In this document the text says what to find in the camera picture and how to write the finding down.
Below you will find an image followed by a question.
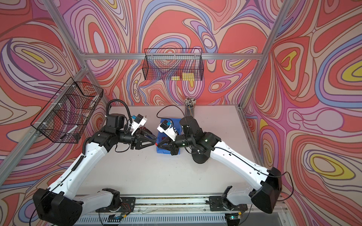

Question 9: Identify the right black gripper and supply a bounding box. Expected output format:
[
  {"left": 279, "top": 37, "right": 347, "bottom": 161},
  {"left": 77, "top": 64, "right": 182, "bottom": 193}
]
[{"left": 157, "top": 134, "right": 195, "bottom": 156}]

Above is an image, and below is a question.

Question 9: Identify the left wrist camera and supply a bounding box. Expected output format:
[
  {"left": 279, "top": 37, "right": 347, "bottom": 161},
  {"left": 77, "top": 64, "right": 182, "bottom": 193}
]
[{"left": 131, "top": 114, "right": 147, "bottom": 135}]

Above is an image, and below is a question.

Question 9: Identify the blue plastic parts bin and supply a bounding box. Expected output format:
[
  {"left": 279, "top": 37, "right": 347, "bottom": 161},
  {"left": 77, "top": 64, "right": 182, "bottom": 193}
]
[{"left": 156, "top": 118, "right": 183, "bottom": 154}]

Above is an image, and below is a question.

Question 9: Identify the white marker pen in basket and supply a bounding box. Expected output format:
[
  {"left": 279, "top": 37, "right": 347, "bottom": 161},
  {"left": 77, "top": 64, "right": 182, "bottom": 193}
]
[{"left": 60, "top": 125, "right": 78, "bottom": 139}]

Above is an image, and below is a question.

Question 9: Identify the black wire basket wall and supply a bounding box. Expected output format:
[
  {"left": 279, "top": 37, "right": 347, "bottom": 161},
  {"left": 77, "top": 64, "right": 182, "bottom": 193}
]
[
  {"left": 142, "top": 48, "right": 204, "bottom": 82},
  {"left": 31, "top": 78, "right": 103, "bottom": 144}
]

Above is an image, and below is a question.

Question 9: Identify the mesh pencil cup with pencils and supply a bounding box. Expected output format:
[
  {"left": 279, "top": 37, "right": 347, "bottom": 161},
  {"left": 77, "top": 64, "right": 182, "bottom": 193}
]
[{"left": 184, "top": 98, "right": 197, "bottom": 117}]

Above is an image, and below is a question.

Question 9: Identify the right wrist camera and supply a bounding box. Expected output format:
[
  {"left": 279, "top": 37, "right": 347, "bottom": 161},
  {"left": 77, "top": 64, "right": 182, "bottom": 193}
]
[{"left": 157, "top": 120, "right": 178, "bottom": 141}]

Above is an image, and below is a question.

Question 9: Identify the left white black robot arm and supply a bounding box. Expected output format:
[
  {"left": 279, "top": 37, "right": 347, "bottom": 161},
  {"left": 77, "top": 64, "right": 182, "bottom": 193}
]
[{"left": 33, "top": 114, "right": 156, "bottom": 226}]

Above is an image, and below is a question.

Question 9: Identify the black wire basket left wall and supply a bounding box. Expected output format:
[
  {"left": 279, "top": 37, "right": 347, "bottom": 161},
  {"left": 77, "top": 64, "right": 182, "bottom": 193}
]
[{"left": 31, "top": 78, "right": 103, "bottom": 144}]

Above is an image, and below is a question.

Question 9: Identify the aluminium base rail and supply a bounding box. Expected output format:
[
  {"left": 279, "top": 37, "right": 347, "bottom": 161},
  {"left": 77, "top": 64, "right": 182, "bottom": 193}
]
[{"left": 74, "top": 194, "right": 295, "bottom": 226}]

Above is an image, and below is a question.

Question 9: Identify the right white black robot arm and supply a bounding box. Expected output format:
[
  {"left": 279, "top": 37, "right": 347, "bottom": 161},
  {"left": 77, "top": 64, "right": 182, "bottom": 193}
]
[{"left": 157, "top": 116, "right": 282, "bottom": 214}]

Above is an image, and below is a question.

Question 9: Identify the black wire basket back wall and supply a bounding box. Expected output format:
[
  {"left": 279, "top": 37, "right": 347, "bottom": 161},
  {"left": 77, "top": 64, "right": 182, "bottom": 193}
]
[{"left": 142, "top": 48, "right": 204, "bottom": 82}]

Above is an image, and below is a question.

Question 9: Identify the yellow sticky note pad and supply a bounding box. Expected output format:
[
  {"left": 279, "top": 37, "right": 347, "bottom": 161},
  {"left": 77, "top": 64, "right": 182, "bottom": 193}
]
[{"left": 182, "top": 73, "right": 195, "bottom": 81}]

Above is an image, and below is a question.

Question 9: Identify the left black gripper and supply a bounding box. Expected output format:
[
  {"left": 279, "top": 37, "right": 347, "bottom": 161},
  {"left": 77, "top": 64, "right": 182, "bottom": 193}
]
[{"left": 115, "top": 129, "right": 156, "bottom": 151}]

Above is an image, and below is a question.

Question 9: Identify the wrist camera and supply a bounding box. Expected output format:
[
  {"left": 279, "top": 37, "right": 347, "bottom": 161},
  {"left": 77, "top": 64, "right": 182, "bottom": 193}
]
[
  {"left": 157, "top": 120, "right": 178, "bottom": 141},
  {"left": 131, "top": 114, "right": 147, "bottom": 135}
]

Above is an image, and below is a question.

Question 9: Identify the black round screw base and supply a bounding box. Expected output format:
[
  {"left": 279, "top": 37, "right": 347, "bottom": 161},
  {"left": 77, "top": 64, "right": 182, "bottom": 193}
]
[{"left": 191, "top": 150, "right": 211, "bottom": 164}]

